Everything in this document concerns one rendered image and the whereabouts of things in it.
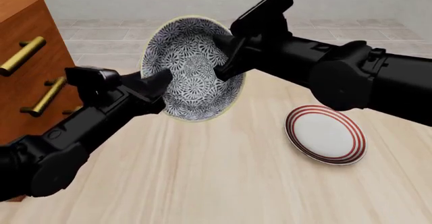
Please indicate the white plate with red rings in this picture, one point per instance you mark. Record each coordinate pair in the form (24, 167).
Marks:
(325, 135)

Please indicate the wooden cabinet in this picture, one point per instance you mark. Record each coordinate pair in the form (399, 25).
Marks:
(30, 19)

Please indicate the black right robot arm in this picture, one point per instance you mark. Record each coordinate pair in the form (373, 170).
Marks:
(354, 74)

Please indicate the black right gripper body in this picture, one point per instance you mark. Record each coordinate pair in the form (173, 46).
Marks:
(251, 49)

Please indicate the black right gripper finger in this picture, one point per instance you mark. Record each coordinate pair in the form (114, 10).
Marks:
(227, 72)
(225, 44)

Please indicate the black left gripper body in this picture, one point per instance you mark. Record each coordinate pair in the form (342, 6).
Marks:
(125, 102)

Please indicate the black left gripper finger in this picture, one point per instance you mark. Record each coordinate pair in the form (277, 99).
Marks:
(157, 84)
(130, 78)

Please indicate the black white patterned bowl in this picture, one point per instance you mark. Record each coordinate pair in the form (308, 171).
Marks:
(189, 82)

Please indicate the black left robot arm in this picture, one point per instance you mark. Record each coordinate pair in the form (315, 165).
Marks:
(50, 148)

